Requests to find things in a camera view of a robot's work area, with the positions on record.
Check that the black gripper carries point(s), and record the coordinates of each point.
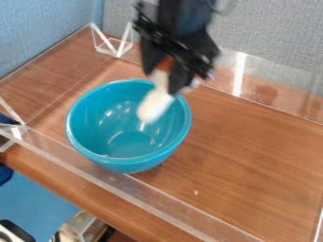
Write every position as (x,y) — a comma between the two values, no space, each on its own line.
(172,30)

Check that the plush brown white mushroom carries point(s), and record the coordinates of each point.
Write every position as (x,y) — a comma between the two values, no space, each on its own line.
(157,99)

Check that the blue plastic bowl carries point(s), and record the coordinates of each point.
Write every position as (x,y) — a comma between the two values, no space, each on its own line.
(107,134)

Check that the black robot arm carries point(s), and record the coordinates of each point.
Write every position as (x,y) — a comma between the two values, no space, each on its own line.
(172,30)

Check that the clear acrylic back barrier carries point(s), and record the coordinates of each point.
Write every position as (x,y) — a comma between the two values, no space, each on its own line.
(284,88)

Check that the clear acrylic barrier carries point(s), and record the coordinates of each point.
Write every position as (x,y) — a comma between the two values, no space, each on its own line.
(77,177)
(284,88)

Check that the clear acrylic front barrier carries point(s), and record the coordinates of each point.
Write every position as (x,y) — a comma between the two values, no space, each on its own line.
(77,177)

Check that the dark blue object left edge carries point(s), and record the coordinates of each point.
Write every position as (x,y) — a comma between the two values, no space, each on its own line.
(5,171)

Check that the grey box under table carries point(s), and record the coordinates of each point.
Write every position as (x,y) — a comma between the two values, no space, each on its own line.
(81,228)

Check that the black white object bottom left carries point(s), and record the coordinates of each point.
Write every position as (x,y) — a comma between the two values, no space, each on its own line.
(10,233)

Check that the clear acrylic corner bracket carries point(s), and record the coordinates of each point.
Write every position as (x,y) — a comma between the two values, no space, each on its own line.
(109,45)

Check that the clear acrylic left bracket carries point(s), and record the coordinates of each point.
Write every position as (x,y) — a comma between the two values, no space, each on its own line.
(5,109)

